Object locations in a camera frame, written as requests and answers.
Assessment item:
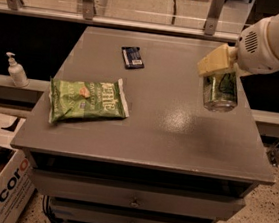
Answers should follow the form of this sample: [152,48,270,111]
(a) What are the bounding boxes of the white cardboard box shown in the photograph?
[0,111,44,223]

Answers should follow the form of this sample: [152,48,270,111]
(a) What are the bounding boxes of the green kettle chips bag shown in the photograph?
[49,78,129,124]

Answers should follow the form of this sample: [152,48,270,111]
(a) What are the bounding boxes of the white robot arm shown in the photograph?
[197,14,279,77]

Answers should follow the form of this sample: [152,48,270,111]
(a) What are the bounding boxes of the green soda can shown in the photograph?
[203,72,238,113]

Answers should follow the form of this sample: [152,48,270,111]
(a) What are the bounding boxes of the dark blue snack packet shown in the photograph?
[121,46,145,69]

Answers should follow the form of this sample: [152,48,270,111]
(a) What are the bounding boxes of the white pump dispenser bottle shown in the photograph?
[6,52,29,87]

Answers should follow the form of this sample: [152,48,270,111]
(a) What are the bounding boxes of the metal glass railing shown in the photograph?
[0,0,279,50]

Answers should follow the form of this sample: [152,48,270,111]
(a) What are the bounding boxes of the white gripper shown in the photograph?
[197,17,279,77]

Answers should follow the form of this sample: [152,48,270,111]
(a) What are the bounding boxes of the grey drawer cabinet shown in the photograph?
[12,27,274,223]

